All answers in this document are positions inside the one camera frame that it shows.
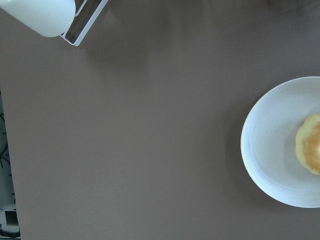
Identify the white round plate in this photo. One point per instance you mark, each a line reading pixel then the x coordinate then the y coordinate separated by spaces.
pixel 267 142

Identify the white wire cup rack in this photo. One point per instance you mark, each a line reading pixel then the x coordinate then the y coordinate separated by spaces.
pixel 86 13

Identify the glazed ring donut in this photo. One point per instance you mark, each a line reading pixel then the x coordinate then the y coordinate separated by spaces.
pixel 307 144

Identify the white cup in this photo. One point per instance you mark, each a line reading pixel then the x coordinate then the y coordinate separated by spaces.
pixel 49 18

